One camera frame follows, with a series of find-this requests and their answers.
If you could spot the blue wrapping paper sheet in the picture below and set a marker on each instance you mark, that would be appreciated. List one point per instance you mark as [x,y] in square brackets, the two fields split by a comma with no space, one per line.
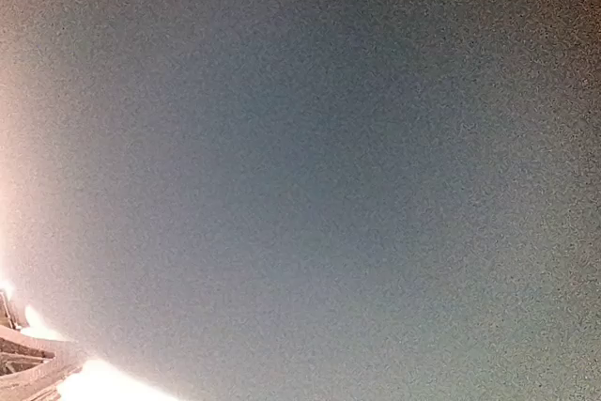
[311,199]

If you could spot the aluminium front rail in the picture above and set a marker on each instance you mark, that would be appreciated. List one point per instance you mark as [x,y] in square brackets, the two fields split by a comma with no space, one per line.
[33,368]

